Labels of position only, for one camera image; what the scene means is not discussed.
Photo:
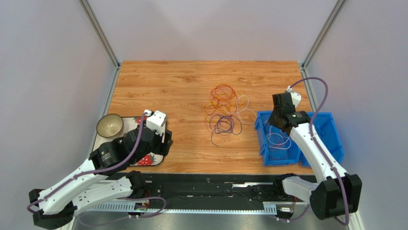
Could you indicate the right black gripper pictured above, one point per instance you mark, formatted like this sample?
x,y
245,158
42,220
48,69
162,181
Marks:
x,y
275,116

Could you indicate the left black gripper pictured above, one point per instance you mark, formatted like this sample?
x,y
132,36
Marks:
x,y
163,148

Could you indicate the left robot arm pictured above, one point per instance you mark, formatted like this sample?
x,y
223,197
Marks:
x,y
56,206

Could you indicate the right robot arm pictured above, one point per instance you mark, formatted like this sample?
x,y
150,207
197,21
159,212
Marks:
x,y
336,192

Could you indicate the left blue plastic bin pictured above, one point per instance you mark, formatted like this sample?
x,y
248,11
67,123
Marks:
x,y
276,148

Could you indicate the blue plastic bin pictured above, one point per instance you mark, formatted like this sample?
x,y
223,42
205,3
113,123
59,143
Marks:
x,y
326,129
276,148

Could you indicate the strawberry print tray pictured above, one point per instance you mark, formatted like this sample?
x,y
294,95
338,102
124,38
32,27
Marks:
x,y
130,123

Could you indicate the right blue plastic bin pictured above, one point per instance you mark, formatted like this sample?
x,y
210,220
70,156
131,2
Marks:
x,y
326,129

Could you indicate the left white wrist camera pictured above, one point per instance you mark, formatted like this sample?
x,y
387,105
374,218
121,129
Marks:
x,y
156,121

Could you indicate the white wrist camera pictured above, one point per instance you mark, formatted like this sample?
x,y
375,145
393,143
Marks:
x,y
156,121
296,97

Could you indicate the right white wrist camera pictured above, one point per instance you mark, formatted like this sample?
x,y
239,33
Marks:
x,y
296,97

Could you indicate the aluminium frame rail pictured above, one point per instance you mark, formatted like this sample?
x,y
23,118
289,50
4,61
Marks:
x,y
148,213

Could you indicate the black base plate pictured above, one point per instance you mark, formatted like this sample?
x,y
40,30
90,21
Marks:
x,y
216,192

